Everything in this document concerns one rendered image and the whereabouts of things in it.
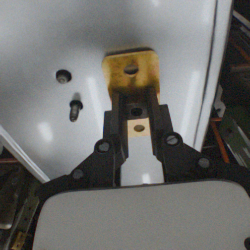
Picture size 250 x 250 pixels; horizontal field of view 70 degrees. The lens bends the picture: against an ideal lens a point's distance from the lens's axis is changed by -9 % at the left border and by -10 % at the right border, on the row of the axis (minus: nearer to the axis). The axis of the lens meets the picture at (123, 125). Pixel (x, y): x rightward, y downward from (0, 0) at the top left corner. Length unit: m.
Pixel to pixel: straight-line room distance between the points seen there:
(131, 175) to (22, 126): 0.15
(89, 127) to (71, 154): 0.05
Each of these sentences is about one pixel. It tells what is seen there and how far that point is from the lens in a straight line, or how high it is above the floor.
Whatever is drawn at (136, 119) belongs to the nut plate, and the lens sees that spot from 0.17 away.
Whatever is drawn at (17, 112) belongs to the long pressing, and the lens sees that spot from 0.19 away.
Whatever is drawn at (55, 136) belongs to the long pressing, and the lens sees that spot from 0.20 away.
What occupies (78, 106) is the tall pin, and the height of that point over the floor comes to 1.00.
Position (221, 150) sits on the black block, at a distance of 0.35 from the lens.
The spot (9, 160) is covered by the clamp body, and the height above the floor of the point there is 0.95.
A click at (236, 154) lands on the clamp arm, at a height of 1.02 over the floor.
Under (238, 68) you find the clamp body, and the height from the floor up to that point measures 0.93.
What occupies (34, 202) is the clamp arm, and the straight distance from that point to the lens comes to 0.36.
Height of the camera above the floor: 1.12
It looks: 41 degrees down
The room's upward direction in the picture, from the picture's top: 179 degrees clockwise
